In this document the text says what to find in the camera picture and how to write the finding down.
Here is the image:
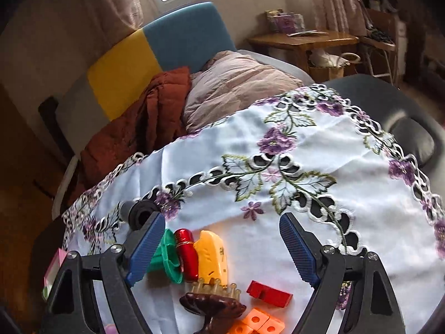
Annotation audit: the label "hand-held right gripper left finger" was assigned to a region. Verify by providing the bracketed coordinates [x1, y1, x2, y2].
[45, 212, 166, 334]

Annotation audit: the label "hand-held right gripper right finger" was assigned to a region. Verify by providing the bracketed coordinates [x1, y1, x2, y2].
[279, 212, 406, 334]

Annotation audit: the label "green plastic spool toy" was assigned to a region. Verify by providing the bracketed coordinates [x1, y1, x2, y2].
[146, 229, 185, 285]

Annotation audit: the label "black roller with grey handle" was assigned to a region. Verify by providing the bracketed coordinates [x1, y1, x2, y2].
[120, 200, 161, 232]

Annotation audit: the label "red glossy toy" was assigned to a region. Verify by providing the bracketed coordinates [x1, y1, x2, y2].
[174, 229, 199, 282]

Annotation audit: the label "red plastic block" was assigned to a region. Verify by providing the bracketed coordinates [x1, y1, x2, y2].
[246, 280, 293, 307]

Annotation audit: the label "orange yellow plastic toy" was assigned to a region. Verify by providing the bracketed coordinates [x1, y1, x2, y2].
[193, 230, 229, 286]

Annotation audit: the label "orange holed cube blocks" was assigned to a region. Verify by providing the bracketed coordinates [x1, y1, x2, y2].
[226, 307, 286, 334]

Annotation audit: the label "brown massager with amber pins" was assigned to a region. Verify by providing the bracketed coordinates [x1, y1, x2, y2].
[179, 278, 247, 334]

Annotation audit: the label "pink cardboard box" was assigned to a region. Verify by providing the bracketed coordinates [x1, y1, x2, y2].
[42, 249, 68, 301]

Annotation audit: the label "white floral embroidered tablecloth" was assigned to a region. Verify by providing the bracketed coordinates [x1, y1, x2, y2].
[63, 83, 445, 334]

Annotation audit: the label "rust brown blanket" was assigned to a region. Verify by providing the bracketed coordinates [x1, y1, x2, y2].
[75, 66, 192, 199]

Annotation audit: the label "black padded table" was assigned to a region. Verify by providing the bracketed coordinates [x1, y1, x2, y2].
[320, 73, 445, 168]

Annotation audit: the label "beige pillow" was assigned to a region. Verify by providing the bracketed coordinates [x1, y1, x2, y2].
[182, 50, 303, 133]

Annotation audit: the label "woven basket with white cloth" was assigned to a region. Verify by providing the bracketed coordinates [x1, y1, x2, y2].
[308, 52, 362, 82]

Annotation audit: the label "wooden desk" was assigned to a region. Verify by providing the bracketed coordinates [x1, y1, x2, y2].
[247, 31, 360, 77]

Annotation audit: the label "yellow and blue headboard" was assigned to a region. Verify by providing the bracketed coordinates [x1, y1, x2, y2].
[56, 2, 237, 147]

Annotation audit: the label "white shelf rack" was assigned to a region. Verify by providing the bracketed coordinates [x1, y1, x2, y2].
[360, 7, 407, 84]

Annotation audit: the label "purple printed box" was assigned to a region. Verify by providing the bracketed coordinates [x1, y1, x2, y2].
[266, 9, 306, 33]

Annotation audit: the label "white bed frame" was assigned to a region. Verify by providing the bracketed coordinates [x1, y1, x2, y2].
[52, 153, 82, 216]

